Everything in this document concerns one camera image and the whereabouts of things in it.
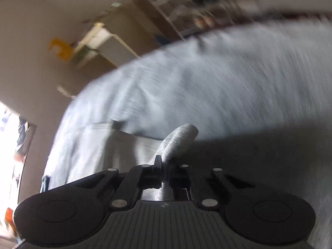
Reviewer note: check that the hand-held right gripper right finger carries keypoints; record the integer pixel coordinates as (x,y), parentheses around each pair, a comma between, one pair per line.
(173,176)

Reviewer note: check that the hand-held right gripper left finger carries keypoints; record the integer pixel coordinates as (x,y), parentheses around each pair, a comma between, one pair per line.
(157,171)

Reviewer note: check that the grey hoodie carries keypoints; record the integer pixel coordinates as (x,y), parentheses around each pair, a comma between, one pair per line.
(179,137)

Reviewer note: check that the cream bedpost finial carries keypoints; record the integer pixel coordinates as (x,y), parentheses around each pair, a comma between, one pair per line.
(64,91)

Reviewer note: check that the cream wooden desk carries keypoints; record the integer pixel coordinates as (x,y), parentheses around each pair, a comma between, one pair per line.
(114,46)

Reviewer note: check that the bright window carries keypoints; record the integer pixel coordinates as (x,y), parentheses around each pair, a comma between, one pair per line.
(10,147)

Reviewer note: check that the yellow calendar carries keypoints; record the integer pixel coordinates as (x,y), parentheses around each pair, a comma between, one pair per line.
(61,49)

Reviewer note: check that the white metal shoe rack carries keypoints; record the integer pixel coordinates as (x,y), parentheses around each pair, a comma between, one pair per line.
(197,10)

